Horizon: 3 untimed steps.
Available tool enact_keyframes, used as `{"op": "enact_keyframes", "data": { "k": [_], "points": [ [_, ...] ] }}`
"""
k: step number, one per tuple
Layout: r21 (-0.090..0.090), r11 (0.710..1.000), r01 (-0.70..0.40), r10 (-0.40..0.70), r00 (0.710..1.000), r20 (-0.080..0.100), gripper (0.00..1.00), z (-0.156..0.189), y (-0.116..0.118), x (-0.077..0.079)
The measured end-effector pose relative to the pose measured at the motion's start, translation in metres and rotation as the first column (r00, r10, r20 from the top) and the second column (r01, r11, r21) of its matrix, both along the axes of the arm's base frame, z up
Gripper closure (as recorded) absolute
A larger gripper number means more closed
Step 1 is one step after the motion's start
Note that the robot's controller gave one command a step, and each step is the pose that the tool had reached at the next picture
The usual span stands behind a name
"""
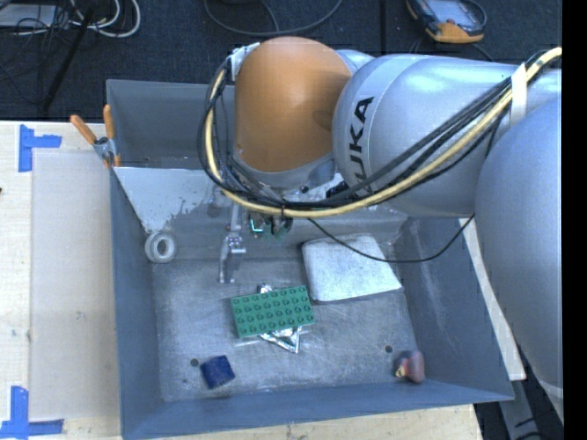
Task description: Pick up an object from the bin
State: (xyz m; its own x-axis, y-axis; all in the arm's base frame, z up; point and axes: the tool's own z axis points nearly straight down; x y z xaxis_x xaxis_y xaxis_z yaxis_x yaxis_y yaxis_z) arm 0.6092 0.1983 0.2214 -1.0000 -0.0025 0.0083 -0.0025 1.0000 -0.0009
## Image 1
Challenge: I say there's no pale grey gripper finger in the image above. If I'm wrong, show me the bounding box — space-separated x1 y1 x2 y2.
228 233 248 268
217 239 233 285

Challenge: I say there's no grey metal bin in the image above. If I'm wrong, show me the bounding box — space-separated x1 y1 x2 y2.
105 79 515 440

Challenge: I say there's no green studded flat block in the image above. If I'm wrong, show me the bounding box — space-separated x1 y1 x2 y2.
228 285 316 339

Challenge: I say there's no silver foil wrapper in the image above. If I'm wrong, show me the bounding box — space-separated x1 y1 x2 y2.
233 282 310 355

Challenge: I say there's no white flat pad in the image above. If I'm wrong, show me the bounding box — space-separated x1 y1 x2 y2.
301 233 404 305

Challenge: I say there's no dark blue sponge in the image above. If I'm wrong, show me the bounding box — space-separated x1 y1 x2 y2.
199 354 237 391

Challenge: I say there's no red-brown toy animal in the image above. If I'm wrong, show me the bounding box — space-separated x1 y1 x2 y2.
393 349 426 385

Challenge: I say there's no white tape ring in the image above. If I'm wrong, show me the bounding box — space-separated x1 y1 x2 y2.
144 231 177 265

